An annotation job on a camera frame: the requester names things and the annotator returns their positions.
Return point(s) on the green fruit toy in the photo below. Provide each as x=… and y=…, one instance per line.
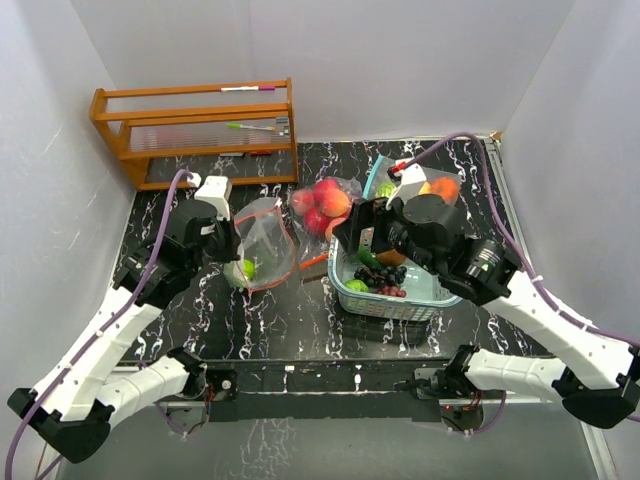
x=249, y=269
x=357, y=285

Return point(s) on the orange zipper bag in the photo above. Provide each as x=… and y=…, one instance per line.
x=314, y=249
x=266, y=242

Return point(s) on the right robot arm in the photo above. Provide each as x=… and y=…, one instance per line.
x=594, y=377

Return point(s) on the light blue plastic basket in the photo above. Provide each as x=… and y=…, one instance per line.
x=424, y=296

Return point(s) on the green cucumber toy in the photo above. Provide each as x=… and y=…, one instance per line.
x=367, y=259

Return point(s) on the red apple toy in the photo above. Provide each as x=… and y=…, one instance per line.
x=316, y=222

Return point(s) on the blue zipper plastic bag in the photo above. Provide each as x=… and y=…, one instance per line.
x=379, y=175

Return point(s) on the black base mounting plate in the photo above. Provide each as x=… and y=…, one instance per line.
x=230, y=391

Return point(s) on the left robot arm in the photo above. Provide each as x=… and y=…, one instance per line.
x=75, y=407

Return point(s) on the brown kiwi toy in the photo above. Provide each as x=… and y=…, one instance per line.
x=391, y=258

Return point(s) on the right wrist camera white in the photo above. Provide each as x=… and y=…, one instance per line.
x=410, y=178

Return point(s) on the pink red dragonfruit toy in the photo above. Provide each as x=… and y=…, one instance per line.
x=320, y=188

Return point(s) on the orange pumpkin toy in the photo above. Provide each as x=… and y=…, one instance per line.
x=446, y=188

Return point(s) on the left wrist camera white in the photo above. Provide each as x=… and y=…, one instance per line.
x=215, y=191

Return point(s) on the aluminium rail frame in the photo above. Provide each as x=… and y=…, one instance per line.
x=75, y=406

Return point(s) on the wooden shelf rack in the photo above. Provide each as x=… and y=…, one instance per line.
x=142, y=125

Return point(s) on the orange yellow peach toy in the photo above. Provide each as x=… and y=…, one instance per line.
x=336, y=203

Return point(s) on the yellow pear toy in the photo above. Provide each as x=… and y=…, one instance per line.
x=425, y=189

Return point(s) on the pink fruit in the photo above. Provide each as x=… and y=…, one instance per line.
x=302, y=201

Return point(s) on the red grape bunch toy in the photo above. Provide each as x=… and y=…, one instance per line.
x=392, y=291

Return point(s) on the dark grape bunch toy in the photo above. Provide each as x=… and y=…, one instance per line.
x=378, y=277

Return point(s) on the pink white marker pen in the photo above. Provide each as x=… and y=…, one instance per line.
x=248, y=88

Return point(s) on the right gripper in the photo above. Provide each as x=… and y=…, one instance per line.
x=361, y=215

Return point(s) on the green marker pen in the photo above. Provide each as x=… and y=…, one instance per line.
x=241, y=126

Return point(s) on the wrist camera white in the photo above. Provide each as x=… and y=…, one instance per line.
x=215, y=191
x=410, y=178

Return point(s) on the green custard apple toy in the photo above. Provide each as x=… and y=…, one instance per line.
x=385, y=190

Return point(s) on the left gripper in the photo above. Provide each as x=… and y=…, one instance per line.
x=233, y=240

